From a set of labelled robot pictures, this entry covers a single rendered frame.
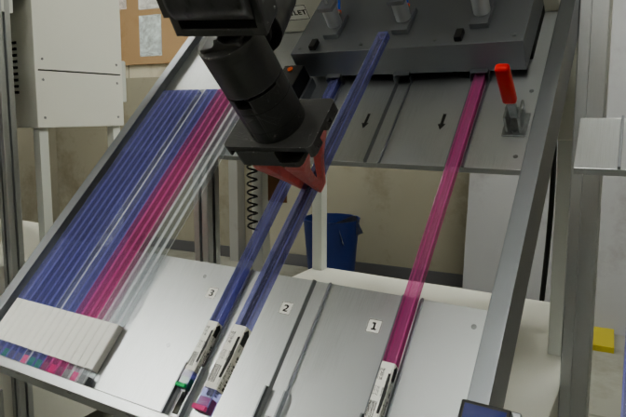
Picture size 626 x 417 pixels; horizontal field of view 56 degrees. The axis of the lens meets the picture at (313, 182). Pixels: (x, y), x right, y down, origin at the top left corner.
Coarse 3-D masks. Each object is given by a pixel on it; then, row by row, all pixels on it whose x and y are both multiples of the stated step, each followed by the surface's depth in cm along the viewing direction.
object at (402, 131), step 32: (544, 32) 81; (192, 64) 111; (288, 64) 99; (544, 64) 77; (320, 96) 90; (384, 96) 84; (416, 96) 82; (448, 96) 80; (352, 128) 82; (384, 128) 80; (416, 128) 78; (448, 128) 76; (480, 128) 74; (352, 160) 78; (384, 160) 76; (416, 160) 74; (480, 160) 70; (512, 160) 69
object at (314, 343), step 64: (128, 320) 75; (192, 320) 71; (320, 320) 64; (384, 320) 62; (448, 320) 59; (128, 384) 68; (192, 384) 64; (256, 384) 62; (320, 384) 60; (448, 384) 55
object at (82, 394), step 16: (0, 368) 78; (16, 368) 74; (32, 368) 73; (48, 384) 71; (64, 384) 69; (80, 384) 68; (80, 400) 73; (96, 400) 66; (112, 400) 65; (128, 400) 64; (128, 416) 66; (144, 416) 62; (160, 416) 62
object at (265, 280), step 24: (384, 48) 75; (360, 72) 72; (360, 96) 70; (336, 120) 68; (336, 144) 66; (312, 168) 64; (312, 192) 62; (288, 216) 61; (288, 240) 58; (264, 264) 57; (264, 288) 55; (240, 312) 55
